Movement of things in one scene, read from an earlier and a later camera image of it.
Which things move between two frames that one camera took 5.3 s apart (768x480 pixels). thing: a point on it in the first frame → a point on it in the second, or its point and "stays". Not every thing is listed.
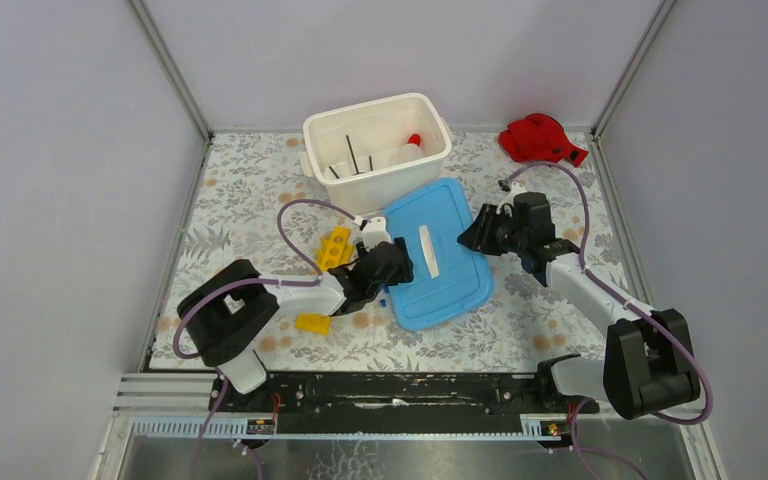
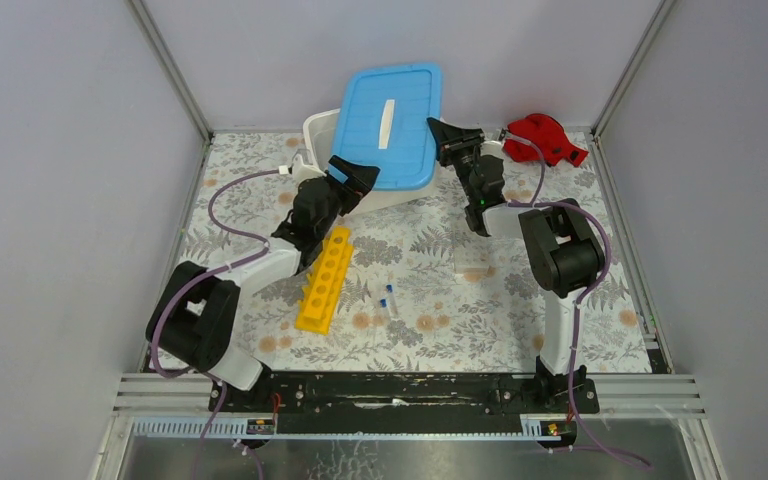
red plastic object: (538, 137) stays
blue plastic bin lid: (450, 282) → (383, 121)
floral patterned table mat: (549, 230) stays
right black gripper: (477, 236) → (449, 138)
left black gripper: (404, 272) → (356, 181)
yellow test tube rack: (334, 253) stays
